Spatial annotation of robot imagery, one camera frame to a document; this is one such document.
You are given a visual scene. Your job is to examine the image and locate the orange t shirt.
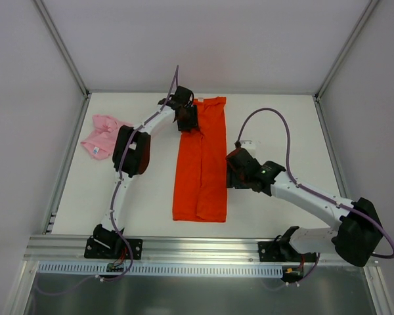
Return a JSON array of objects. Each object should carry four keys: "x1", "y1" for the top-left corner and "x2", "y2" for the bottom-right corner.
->
[{"x1": 172, "y1": 96, "x2": 228, "y2": 222}]

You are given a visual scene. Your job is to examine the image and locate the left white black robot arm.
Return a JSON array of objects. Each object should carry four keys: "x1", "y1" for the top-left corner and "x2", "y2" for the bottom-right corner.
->
[{"x1": 84, "y1": 86, "x2": 199, "y2": 259}]

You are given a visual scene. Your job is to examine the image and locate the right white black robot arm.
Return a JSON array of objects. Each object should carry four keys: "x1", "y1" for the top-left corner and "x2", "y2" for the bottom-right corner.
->
[{"x1": 226, "y1": 148, "x2": 383, "y2": 267}]

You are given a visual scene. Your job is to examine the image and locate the pink t shirt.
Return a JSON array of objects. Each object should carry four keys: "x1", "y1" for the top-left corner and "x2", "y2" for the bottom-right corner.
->
[{"x1": 81, "y1": 114, "x2": 133, "y2": 160}]

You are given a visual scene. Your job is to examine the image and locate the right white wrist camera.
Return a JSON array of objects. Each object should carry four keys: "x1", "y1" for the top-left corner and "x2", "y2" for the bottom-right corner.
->
[{"x1": 235, "y1": 140, "x2": 256, "y2": 158}]

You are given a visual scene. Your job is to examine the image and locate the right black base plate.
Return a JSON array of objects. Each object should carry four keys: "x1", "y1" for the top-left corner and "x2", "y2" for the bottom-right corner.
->
[{"x1": 257, "y1": 241, "x2": 317, "y2": 263}]

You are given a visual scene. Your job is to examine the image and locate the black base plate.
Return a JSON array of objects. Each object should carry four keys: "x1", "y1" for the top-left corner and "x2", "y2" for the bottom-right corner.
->
[
  {"x1": 257, "y1": 241, "x2": 317, "y2": 263},
  {"x1": 83, "y1": 237, "x2": 142, "y2": 260}
]

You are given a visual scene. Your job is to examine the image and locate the white slotted cable duct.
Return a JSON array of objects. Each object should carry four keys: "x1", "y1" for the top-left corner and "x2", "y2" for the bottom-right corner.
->
[{"x1": 37, "y1": 261, "x2": 283, "y2": 279}]

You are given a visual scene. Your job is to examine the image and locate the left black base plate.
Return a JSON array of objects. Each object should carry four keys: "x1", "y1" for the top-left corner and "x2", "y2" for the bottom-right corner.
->
[{"x1": 83, "y1": 237, "x2": 142, "y2": 260}]

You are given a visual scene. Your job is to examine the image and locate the left aluminium frame post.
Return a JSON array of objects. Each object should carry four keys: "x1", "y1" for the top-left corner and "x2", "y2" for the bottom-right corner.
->
[{"x1": 32, "y1": 0, "x2": 89, "y2": 98}]

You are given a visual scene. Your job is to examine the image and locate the aluminium frame post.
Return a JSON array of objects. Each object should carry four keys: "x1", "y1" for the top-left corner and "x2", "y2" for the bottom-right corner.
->
[
  {"x1": 32, "y1": 0, "x2": 89, "y2": 98},
  {"x1": 315, "y1": 0, "x2": 382, "y2": 99}
]

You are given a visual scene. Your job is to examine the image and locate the aluminium mounting rail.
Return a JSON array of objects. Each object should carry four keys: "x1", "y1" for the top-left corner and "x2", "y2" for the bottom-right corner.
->
[{"x1": 22, "y1": 234, "x2": 379, "y2": 267}]

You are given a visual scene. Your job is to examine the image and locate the right aluminium frame post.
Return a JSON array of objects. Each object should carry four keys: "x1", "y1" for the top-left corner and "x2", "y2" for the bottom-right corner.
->
[{"x1": 315, "y1": 0, "x2": 382, "y2": 99}]

